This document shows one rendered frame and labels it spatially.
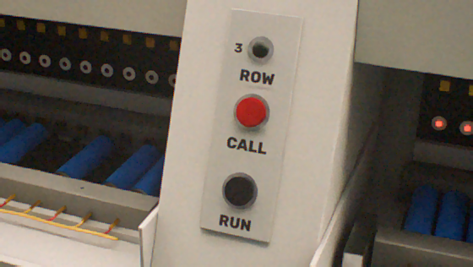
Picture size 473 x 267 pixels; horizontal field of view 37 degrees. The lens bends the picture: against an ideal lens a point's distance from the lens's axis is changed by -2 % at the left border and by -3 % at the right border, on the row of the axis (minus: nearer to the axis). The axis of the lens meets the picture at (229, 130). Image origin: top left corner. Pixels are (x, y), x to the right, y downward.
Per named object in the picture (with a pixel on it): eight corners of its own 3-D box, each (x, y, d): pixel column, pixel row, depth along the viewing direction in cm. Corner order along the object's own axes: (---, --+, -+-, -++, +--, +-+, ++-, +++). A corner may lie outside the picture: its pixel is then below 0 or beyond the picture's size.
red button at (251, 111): (261, 129, 39) (266, 100, 39) (233, 124, 39) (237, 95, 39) (266, 128, 40) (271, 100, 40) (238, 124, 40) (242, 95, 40)
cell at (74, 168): (111, 134, 57) (67, 171, 51) (117, 155, 57) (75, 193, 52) (91, 136, 58) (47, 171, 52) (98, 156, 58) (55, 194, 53)
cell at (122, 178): (163, 165, 56) (124, 204, 51) (143, 166, 57) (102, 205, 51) (157, 143, 56) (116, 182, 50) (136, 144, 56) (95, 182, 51)
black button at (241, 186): (249, 209, 39) (253, 179, 39) (221, 203, 40) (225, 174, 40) (254, 206, 40) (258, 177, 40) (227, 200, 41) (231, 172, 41)
